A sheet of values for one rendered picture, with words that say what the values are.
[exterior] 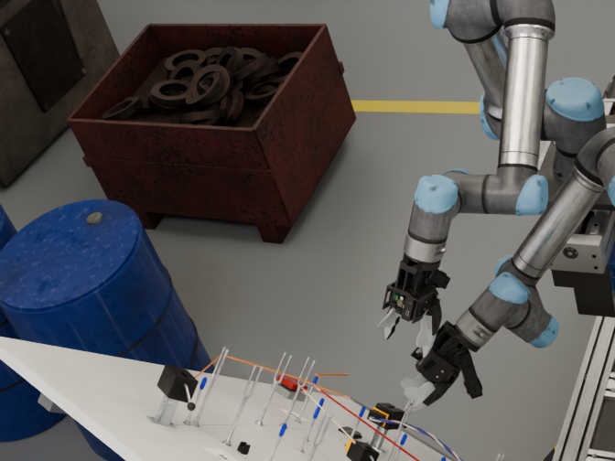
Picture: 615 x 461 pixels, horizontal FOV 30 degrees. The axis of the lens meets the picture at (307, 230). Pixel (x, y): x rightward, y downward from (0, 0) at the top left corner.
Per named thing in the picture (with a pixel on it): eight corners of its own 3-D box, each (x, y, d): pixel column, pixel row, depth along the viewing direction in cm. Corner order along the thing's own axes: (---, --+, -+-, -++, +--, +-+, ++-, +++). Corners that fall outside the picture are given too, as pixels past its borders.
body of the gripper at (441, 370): (407, 356, 240) (446, 315, 237) (437, 377, 242) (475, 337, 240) (415, 373, 233) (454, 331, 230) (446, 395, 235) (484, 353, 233)
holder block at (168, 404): (165, 440, 177) (187, 387, 177) (143, 412, 187) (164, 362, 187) (190, 446, 180) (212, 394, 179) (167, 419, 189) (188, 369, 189)
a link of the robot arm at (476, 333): (490, 322, 239) (501, 339, 231) (475, 337, 240) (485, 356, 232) (464, 303, 236) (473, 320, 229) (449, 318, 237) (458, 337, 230)
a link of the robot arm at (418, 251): (419, 222, 218) (457, 238, 214) (415, 243, 219) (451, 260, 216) (399, 233, 212) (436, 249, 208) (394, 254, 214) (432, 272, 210)
